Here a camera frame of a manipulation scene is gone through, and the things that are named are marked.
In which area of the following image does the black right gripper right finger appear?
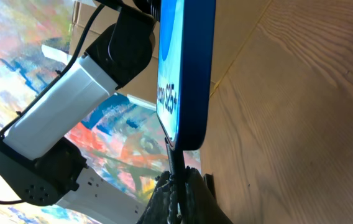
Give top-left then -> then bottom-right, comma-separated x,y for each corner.
184,167 -> 232,224

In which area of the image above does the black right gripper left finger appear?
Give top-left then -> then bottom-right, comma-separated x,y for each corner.
136,171 -> 177,224

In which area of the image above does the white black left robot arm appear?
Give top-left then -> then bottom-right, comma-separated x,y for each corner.
0,1 -> 161,223

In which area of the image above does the colourful abstract painting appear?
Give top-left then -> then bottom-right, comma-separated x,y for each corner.
0,0 -> 201,224

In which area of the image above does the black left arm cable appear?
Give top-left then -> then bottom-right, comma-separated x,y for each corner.
0,2 -> 106,205

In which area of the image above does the blue Galaxy smartphone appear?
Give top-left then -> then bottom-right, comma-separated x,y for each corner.
156,0 -> 216,151

